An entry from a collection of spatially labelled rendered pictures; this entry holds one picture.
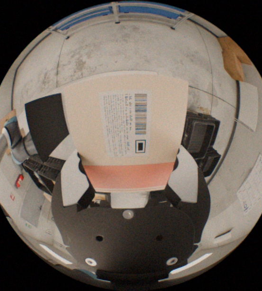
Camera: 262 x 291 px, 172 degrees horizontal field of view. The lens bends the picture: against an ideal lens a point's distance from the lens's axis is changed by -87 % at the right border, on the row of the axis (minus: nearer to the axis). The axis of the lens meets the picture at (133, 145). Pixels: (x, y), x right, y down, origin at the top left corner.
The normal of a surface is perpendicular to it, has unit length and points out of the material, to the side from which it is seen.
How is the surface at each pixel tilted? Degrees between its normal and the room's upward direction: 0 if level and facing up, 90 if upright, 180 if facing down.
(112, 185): 0
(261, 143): 90
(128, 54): 0
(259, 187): 90
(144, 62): 0
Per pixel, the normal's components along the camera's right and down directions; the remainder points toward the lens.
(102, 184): 0.05, 0.53
